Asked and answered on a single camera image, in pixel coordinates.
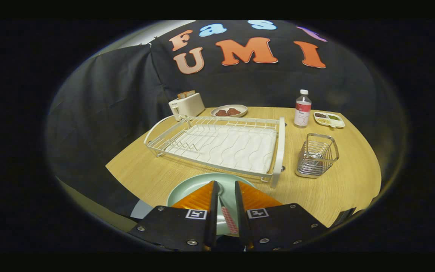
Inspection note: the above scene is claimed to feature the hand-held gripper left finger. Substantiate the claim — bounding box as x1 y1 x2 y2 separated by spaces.
127 181 220 252

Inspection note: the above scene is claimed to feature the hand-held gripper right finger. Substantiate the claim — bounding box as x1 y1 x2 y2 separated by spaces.
234 181 329 252

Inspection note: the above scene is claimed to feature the pink handled spoon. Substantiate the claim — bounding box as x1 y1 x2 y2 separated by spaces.
217 183 239 235

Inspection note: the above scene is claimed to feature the light green plate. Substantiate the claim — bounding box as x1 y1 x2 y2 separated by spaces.
167 173 258 235

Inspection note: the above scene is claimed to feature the white wire dish rack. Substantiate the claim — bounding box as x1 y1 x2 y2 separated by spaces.
144 115 286 189

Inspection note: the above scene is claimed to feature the metal wire basket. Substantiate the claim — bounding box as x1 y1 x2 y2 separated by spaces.
295 133 339 179

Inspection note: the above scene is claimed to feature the beige plate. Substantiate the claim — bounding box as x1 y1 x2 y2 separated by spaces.
210 104 248 118

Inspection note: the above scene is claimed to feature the black table clamp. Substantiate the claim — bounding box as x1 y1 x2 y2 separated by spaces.
331 207 357 227

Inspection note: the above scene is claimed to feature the white toaster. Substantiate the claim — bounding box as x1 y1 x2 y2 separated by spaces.
168 93 205 121

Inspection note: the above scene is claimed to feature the clear bottle red label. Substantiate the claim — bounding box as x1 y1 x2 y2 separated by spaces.
293 89 312 128

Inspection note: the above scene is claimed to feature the white divided snack tray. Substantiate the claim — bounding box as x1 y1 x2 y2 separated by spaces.
313 111 346 129

